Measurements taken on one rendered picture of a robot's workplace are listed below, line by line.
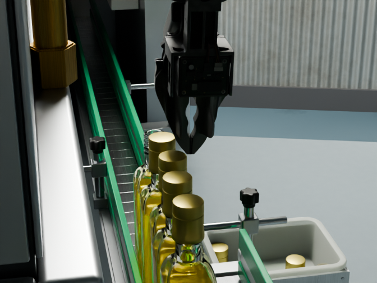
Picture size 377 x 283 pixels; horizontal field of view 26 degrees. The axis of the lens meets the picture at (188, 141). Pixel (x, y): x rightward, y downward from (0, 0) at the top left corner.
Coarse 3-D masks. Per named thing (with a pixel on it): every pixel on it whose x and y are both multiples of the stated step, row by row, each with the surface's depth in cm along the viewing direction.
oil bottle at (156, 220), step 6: (156, 210) 100; (150, 216) 101; (156, 216) 99; (162, 216) 98; (150, 222) 100; (156, 222) 98; (162, 222) 98; (150, 228) 100; (156, 228) 98; (150, 234) 101; (150, 240) 101; (150, 246) 101; (150, 252) 102; (150, 258) 102; (150, 264) 103; (150, 270) 103; (150, 276) 104; (150, 282) 105
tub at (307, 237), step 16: (288, 224) 148; (304, 224) 149; (320, 224) 147; (208, 240) 142; (224, 240) 147; (256, 240) 148; (272, 240) 148; (288, 240) 149; (304, 240) 150; (320, 240) 145; (208, 256) 138; (272, 256) 149; (304, 256) 150; (320, 256) 145; (336, 256) 138; (272, 272) 132; (288, 272) 132; (304, 272) 133; (320, 272) 134
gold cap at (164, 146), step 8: (152, 136) 102; (160, 136) 102; (168, 136) 102; (152, 144) 101; (160, 144) 101; (168, 144) 101; (152, 152) 102; (160, 152) 101; (152, 160) 102; (152, 168) 102
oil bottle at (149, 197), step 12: (144, 192) 105; (156, 192) 104; (144, 204) 103; (156, 204) 103; (144, 216) 103; (144, 228) 104; (144, 240) 105; (144, 252) 106; (144, 264) 106; (144, 276) 107
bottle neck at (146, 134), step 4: (148, 132) 109; (152, 132) 109; (156, 132) 109; (144, 136) 108; (148, 136) 107; (144, 140) 108; (148, 140) 107; (144, 144) 108; (148, 144) 108; (144, 148) 108; (148, 148) 108; (144, 152) 109; (148, 152) 108; (144, 156) 109; (148, 156) 108; (148, 160) 109; (144, 164) 110; (148, 168) 109
